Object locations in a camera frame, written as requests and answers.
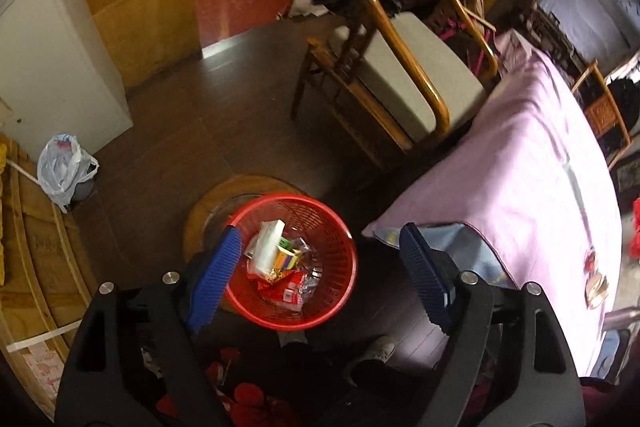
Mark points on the white cabinet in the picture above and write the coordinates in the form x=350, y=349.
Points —
x=60, y=72

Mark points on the white plastic bag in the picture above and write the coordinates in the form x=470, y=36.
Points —
x=62, y=167

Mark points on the red snack packet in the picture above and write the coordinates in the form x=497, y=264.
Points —
x=282, y=289

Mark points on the red white knit garment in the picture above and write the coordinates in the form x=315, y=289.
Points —
x=250, y=402

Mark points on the person's dark trousers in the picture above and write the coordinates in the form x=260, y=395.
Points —
x=360, y=387

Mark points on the pink framed folding cart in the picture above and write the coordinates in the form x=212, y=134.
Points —
x=470, y=7

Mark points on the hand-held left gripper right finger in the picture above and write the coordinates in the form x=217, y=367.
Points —
x=425, y=277

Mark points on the grey cushioned wooden armchair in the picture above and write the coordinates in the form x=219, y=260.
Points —
x=415, y=72

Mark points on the red plastic basket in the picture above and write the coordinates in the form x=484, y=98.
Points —
x=330, y=247

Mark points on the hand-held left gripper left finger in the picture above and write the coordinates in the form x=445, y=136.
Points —
x=215, y=277

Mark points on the person's dark red garment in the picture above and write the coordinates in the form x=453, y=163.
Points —
x=597, y=402

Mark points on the blue cushioned chair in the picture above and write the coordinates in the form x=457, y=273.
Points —
x=612, y=352

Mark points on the round wooden stool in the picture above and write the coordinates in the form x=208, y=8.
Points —
x=210, y=207

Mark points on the purple printed tablecloth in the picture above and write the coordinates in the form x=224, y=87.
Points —
x=525, y=167

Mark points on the small grey bin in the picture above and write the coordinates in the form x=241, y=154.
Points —
x=82, y=191

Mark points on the red white tissue packet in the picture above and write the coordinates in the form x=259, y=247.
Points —
x=270, y=242

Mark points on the orange yellow snack wrapper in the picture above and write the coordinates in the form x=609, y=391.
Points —
x=289, y=257

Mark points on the carved wooden armchair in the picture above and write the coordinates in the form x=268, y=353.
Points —
x=602, y=112

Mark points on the person's left shoe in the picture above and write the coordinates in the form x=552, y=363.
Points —
x=292, y=337

